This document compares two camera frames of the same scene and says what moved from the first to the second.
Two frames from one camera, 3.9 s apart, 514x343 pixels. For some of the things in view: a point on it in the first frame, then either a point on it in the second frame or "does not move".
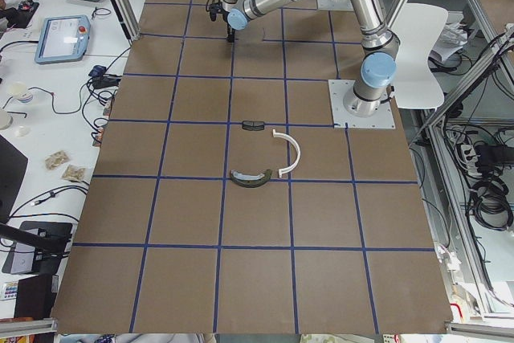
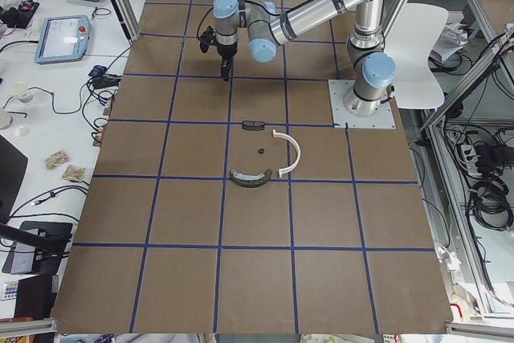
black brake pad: x=250 y=125 does not move
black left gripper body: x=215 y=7 -> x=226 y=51
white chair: x=420 y=26 does not move
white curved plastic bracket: x=276 y=134 does not move
